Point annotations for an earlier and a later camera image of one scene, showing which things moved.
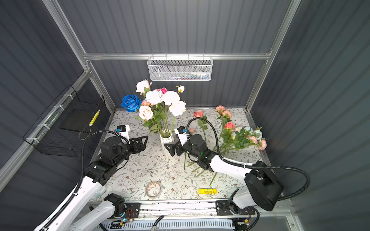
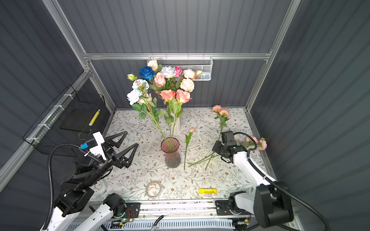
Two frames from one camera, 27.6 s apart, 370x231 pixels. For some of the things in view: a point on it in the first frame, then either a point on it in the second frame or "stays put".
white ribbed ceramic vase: [166, 137] -> [176, 127]
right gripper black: [178, 146] -> [216, 146]
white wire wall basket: [180, 68] stays put
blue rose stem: [131, 102] -> [147, 72]
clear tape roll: [153, 189] stays put
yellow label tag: [205, 191] stays put
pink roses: [159, 106] -> [176, 83]
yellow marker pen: [93, 119] stays put
